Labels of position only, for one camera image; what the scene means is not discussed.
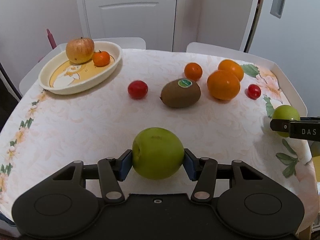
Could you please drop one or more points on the large orange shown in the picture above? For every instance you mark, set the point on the large orange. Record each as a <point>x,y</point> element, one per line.
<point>223,85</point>
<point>232,66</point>

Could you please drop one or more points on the brown kiwi with green sticker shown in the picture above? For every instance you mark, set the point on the brown kiwi with green sticker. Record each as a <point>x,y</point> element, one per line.
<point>180,95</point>

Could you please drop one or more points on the red yellow apple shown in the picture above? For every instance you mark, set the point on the red yellow apple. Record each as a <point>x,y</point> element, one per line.
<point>80,50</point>

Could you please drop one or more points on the yellow object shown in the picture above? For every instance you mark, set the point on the yellow object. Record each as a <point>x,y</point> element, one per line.
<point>315,162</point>

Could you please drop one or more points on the white cabinet door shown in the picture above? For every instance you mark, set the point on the white cabinet door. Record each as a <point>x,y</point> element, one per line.
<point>290,42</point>

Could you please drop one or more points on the small green apple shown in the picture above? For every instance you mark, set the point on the small green apple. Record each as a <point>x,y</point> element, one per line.
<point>286,113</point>

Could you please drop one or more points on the cream oval bowl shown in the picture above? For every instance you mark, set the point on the cream oval bowl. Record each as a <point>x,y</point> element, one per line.
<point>75,86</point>

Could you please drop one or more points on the floral tablecloth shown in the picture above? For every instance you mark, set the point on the floral tablecloth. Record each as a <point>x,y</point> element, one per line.
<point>87,130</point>

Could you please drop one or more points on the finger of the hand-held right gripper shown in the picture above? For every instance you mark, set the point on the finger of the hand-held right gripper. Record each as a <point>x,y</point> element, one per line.
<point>311,118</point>
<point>280,126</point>

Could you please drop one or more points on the small tangerine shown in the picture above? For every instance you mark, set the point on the small tangerine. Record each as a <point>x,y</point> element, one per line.
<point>193,71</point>
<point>101,58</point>

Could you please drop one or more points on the large red cherry tomato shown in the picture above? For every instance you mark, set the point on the large red cherry tomato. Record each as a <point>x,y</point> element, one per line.
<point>137,89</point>

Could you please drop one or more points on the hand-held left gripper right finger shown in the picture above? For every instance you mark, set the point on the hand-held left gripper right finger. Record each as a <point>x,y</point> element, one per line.
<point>190,166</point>

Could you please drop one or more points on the white table with raised rim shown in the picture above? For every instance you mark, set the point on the white table with raised rim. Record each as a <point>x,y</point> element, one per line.
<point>135,42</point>

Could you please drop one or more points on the small red cherry tomato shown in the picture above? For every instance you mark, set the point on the small red cherry tomato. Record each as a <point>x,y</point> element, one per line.
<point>254,91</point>

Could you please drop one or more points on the large green apple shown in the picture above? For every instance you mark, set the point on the large green apple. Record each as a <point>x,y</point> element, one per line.
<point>157,152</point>

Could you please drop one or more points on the white panel door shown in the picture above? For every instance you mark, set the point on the white panel door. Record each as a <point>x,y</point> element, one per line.
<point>130,17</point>

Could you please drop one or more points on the pink plastic tool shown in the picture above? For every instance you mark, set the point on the pink plastic tool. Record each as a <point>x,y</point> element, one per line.
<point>50,38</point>

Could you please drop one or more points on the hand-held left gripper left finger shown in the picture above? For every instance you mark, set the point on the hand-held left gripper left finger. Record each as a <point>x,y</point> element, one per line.
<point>125,166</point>

